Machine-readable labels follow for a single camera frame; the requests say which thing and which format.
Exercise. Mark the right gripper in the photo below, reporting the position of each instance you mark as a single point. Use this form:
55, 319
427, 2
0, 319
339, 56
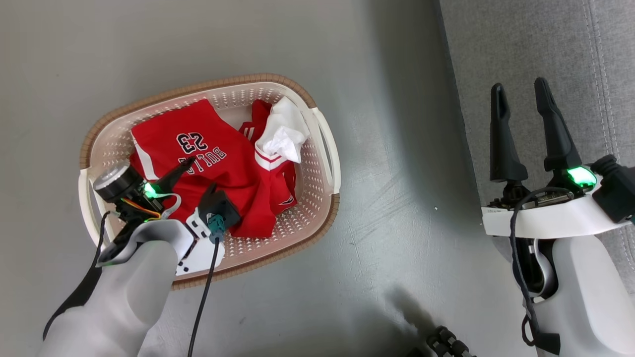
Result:
545, 218

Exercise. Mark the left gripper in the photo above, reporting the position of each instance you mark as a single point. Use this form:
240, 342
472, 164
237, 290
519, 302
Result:
116, 182

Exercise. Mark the red Bulls 23 jersey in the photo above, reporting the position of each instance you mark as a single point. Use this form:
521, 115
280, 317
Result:
218, 148

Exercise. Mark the red shorts white lining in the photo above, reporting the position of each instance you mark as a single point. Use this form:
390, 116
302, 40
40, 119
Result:
283, 134

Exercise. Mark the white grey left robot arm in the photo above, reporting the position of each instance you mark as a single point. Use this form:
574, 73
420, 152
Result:
109, 307

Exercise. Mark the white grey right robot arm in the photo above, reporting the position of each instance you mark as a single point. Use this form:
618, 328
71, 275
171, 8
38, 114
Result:
590, 297

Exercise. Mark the cream laundry basket brown rim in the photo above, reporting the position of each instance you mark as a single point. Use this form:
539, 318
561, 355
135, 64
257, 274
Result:
307, 218

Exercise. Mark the grey fabric sofa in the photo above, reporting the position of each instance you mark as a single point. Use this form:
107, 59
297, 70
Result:
545, 49

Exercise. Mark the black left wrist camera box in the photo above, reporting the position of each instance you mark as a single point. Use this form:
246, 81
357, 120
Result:
218, 206

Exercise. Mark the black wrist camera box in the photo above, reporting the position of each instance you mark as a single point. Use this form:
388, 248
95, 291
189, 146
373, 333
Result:
218, 206
615, 188

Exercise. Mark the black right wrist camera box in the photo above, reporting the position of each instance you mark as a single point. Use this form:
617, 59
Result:
615, 188

